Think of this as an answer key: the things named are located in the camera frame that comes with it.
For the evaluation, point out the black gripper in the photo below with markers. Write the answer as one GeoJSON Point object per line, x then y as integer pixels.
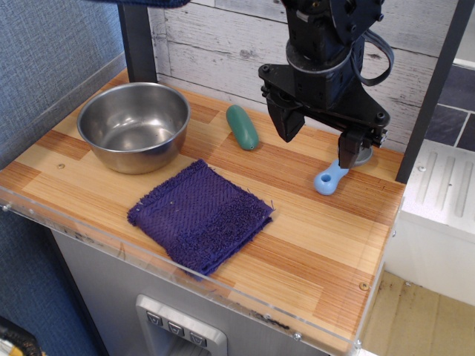
{"type": "Point", "coordinates": [335, 98]}

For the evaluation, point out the stainless steel bowl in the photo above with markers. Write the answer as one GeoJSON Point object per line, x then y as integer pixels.
{"type": "Point", "coordinates": [136, 128]}

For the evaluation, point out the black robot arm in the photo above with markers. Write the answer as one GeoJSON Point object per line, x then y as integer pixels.
{"type": "Point", "coordinates": [320, 31]}

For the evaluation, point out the purple folded cloth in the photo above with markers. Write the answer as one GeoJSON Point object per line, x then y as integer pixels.
{"type": "Point", "coordinates": [200, 218]}

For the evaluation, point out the blue grey toy scoop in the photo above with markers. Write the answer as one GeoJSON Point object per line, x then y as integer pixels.
{"type": "Point", "coordinates": [326, 182]}

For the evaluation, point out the green oblong toy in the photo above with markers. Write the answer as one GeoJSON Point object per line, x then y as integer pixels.
{"type": "Point", "coordinates": [242, 127]}

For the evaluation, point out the white toy sink unit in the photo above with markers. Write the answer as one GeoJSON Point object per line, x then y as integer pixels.
{"type": "Point", "coordinates": [433, 239]}

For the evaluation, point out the silver dispenser button panel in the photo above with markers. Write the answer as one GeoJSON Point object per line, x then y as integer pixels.
{"type": "Point", "coordinates": [168, 331]}

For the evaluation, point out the clear acrylic edge guard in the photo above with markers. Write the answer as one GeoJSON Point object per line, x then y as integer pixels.
{"type": "Point", "coordinates": [309, 270]}

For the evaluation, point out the yellow black object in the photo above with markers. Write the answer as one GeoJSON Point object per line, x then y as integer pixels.
{"type": "Point", "coordinates": [17, 341]}

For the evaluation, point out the dark right post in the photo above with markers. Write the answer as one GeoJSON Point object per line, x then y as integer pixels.
{"type": "Point", "coordinates": [450, 46]}

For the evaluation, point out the dark post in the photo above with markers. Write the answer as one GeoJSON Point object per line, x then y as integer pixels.
{"type": "Point", "coordinates": [450, 46]}
{"type": "Point", "coordinates": [137, 43]}

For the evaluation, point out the dark left post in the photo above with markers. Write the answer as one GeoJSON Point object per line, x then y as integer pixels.
{"type": "Point", "coordinates": [137, 43]}

